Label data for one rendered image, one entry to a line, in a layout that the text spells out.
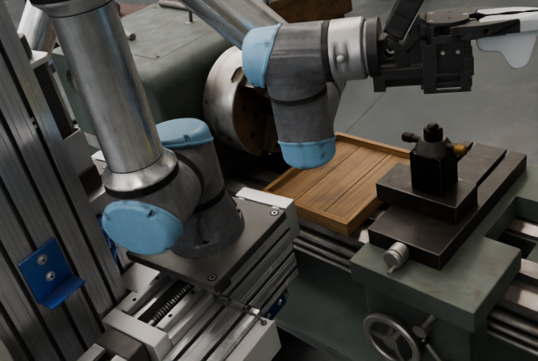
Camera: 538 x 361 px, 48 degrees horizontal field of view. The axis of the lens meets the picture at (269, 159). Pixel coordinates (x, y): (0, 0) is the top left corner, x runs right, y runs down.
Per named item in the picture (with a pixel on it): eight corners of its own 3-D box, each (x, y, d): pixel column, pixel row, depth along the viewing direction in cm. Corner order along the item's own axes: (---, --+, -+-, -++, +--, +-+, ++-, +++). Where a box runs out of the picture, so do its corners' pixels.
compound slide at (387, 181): (377, 199, 144) (375, 182, 141) (399, 178, 150) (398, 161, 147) (456, 226, 131) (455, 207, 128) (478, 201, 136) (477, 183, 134)
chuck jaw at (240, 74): (254, 103, 173) (230, 82, 164) (262, 88, 174) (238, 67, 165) (283, 110, 166) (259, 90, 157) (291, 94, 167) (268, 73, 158)
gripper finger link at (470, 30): (516, 27, 67) (436, 34, 70) (516, 11, 66) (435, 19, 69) (521, 38, 63) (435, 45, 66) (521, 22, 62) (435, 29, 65)
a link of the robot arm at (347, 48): (335, 13, 75) (324, 29, 68) (372, 9, 74) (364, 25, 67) (342, 70, 78) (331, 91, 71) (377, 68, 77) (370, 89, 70)
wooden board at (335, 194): (262, 202, 170) (259, 191, 168) (338, 142, 190) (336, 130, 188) (348, 237, 151) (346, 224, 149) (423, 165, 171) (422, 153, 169)
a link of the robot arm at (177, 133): (233, 169, 112) (216, 105, 105) (210, 214, 101) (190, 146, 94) (174, 170, 116) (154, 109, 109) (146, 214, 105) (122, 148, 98)
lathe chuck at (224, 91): (216, 163, 176) (204, 58, 163) (287, 130, 196) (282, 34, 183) (237, 171, 170) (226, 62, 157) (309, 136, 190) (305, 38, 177)
